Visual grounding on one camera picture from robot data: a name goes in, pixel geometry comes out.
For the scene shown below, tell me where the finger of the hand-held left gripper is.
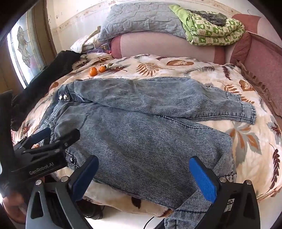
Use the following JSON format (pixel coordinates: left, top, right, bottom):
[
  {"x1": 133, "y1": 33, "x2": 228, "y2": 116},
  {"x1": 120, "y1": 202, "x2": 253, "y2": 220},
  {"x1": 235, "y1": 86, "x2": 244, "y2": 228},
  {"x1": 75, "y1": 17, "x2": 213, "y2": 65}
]
[
  {"x1": 22, "y1": 128, "x2": 81, "y2": 162},
  {"x1": 13, "y1": 127, "x2": 52, "y2": 154}
]

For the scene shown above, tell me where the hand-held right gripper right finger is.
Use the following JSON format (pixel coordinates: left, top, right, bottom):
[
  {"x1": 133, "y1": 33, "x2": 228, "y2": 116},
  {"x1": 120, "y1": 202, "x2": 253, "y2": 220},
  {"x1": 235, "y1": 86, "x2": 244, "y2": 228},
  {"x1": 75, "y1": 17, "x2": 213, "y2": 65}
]
[{"x1": 189, "y1": 156, "x2": 261, "y2": 229}]

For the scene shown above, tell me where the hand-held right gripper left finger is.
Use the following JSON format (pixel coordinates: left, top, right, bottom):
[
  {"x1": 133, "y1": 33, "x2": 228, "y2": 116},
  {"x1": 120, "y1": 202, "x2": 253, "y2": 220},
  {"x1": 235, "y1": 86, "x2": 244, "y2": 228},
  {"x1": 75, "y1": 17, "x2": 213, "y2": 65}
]
[{"x1": 25, "y1": 155, "x2": 99, "y2": 229}]

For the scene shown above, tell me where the person's left hand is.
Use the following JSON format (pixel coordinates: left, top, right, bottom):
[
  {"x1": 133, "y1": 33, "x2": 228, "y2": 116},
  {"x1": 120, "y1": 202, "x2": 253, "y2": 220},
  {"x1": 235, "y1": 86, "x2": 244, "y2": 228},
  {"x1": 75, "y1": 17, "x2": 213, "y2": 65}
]
[{"x1": 0, "y1": 191, "x2": 26, "y2": 224}]

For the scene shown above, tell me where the dark round object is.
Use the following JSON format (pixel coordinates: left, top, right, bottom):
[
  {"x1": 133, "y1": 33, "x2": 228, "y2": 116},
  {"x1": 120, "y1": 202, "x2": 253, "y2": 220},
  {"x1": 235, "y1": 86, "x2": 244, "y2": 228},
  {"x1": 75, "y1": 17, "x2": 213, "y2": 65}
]
[{"x1": 77, "y1": 198, "x2": 104, "y2": 221}]

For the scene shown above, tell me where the leaf print blanket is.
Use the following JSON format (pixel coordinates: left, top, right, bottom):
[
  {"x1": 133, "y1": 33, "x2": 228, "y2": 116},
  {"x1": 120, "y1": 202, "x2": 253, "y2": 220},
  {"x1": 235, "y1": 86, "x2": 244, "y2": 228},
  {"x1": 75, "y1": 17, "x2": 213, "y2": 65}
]
[{"x1": 12, "y1": 54, "x2": 282, "y2": 221}]

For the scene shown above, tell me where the black garment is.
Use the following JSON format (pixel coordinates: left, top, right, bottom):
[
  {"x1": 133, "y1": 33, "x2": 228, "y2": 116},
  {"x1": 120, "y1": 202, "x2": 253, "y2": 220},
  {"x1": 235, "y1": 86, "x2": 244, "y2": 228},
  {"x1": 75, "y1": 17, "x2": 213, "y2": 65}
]
[{"x1": 10, "y1": 50, "x2": 82, "y2": 131}]

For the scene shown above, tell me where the stained glass window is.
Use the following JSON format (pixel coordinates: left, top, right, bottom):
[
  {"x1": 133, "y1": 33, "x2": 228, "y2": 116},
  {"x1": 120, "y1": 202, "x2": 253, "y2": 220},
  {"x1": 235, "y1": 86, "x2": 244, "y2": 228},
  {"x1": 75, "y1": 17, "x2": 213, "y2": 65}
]
[{"x1": 7, "y1": 11, "x2": 48, "y2": 86}]

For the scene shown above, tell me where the white cloth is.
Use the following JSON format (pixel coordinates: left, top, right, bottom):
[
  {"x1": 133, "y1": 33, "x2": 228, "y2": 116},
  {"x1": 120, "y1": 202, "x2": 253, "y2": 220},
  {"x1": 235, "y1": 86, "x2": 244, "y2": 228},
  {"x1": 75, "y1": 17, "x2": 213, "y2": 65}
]
[{"x1": 70, "y1": 36, "x2": 93, "y2": 53}]

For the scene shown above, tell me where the grey quilted pillow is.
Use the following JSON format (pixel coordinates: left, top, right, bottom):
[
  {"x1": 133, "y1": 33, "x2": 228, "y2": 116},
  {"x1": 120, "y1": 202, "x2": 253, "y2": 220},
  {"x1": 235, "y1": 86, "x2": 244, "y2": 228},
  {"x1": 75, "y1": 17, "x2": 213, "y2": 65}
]
[{"x1": 97, "y1": 3, "x2": 188, "y2": 41}]

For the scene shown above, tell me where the green patterned quilt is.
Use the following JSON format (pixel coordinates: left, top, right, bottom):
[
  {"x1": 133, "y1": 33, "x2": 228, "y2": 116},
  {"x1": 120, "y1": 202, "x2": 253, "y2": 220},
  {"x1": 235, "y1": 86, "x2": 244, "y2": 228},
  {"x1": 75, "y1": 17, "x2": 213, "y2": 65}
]
[{"x1": 169, "y1": 5, "x2": 246, "y2": 46}]

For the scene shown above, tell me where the dark grey cloth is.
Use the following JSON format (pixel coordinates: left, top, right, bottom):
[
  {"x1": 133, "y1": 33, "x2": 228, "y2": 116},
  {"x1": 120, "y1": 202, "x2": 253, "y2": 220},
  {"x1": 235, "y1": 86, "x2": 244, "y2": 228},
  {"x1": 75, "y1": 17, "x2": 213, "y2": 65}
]
[{"x1": 194, "y1": 10, "x2": 227, "y2": 26}]

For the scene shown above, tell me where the black cable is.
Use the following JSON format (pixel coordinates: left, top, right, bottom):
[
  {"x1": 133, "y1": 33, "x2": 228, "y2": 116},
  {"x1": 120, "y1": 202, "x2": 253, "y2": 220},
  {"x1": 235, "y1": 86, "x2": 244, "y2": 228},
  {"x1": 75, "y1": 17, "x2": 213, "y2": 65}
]
[{"x1": 143, "y1": 217, "x2": 155, "y2": 229}]

